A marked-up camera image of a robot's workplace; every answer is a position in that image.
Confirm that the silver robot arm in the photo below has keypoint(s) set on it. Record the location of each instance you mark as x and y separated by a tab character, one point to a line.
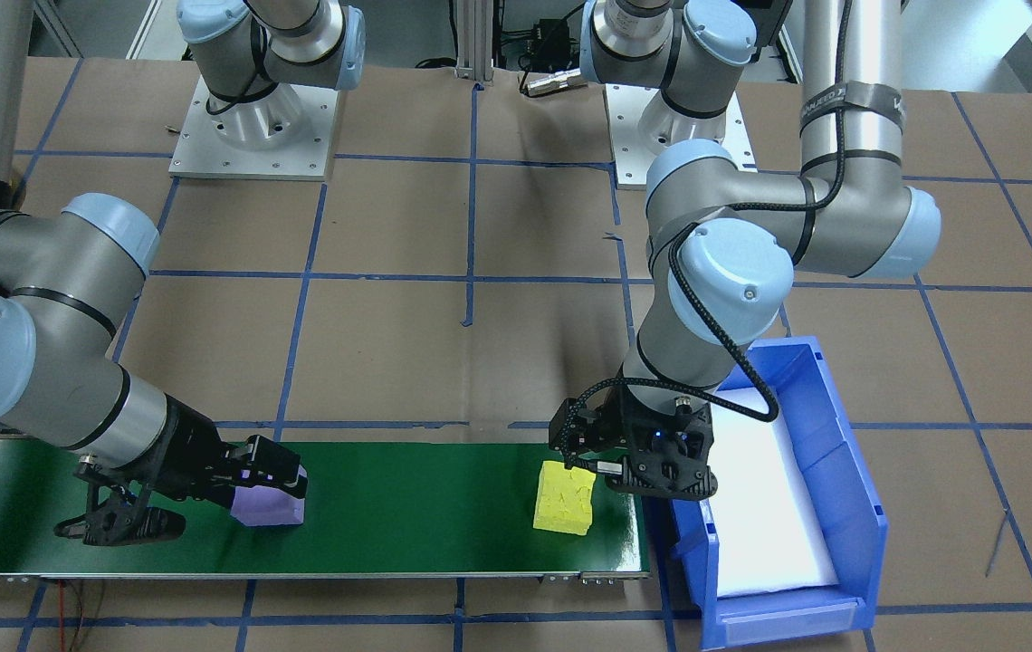
851	226
54	380

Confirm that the white square base plate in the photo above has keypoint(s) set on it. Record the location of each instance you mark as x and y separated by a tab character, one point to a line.
299	149
634	163

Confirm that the green conveyor belt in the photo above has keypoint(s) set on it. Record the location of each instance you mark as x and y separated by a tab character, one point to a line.
407	516

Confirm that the yellow foam block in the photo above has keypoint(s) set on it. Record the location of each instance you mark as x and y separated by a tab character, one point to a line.
564	503

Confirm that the white foam pad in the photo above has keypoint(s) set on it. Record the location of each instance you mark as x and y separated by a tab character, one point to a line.
769	507

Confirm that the silver metal connector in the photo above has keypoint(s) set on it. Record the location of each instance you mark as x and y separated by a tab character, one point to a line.
552	83

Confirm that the black power brick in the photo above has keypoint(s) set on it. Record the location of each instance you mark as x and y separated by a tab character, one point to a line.
550	36

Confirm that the purple foam block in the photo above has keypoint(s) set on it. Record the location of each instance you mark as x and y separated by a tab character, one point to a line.
267	509

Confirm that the blue plastic storage bin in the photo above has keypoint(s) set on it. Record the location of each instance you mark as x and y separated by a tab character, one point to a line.
842	507

